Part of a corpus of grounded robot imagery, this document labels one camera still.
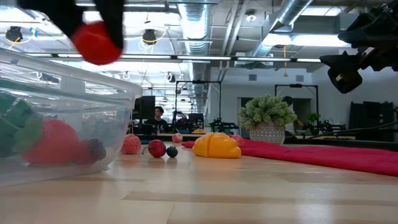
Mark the navy blue cloth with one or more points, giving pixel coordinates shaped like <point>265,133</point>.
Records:
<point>145,142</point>

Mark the clear plastic tupperware container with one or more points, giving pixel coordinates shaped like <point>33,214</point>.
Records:
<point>102,93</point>

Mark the red toy bell pepper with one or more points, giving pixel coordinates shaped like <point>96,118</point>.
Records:
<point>96,45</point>

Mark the black background cabinet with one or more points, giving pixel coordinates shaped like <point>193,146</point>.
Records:
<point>373,121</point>

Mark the black background monitor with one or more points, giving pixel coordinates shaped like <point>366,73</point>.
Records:
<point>146,107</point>

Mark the small green background plant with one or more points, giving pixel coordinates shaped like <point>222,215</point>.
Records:
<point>313,117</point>

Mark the red cloth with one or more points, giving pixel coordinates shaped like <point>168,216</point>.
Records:
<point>311,155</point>

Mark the green artificial potted plant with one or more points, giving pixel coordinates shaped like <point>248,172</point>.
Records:
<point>267,115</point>

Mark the red toy strawberry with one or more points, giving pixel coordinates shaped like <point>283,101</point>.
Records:
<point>56,143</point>

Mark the black background robot arm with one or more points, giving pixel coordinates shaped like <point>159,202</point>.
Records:
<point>224,127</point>

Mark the orange toy bell pepper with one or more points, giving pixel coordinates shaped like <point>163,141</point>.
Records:
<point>216,146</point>

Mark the green toy watermelon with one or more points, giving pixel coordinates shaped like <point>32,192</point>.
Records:
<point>12,112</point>

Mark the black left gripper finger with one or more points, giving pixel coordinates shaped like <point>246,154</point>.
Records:
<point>53,12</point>
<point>112,18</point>

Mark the black background rig frame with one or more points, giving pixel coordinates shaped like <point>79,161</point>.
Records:
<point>199,81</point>
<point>297,85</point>

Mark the person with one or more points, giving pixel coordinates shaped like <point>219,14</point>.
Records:
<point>160,123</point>
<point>287,100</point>

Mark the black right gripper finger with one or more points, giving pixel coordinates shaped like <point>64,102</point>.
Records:
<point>373,29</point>
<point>345,73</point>

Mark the red toy cherry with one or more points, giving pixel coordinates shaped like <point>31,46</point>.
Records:
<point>156,148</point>

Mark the dark toy berry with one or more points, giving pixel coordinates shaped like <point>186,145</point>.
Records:
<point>172,152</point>

